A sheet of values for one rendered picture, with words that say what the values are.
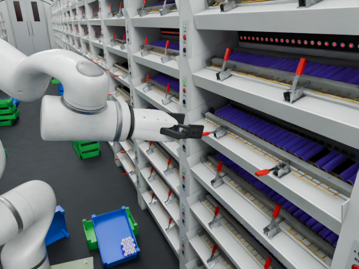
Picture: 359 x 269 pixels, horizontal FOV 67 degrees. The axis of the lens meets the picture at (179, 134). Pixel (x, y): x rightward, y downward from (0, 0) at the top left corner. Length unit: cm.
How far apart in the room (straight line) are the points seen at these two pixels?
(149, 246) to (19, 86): 134
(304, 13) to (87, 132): 46
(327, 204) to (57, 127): 55
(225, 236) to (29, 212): 65
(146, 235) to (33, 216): 104
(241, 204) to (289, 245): 19
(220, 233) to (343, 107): 66
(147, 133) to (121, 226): 128
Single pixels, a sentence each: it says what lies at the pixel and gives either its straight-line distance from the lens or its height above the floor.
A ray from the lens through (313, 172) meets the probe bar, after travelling 68.
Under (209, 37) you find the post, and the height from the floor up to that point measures 119.
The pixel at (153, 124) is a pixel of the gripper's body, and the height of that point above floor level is 105.
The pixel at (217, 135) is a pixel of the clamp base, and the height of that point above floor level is 90.
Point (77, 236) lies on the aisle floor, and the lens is 192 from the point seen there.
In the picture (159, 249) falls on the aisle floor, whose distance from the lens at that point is 174.
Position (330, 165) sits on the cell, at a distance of 71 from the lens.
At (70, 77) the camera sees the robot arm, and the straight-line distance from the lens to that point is 49.
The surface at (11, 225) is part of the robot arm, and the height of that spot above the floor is 75.
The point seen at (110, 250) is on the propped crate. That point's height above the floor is 4.
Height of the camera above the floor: 124
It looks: 22 degrees down
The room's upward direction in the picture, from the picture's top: straight up
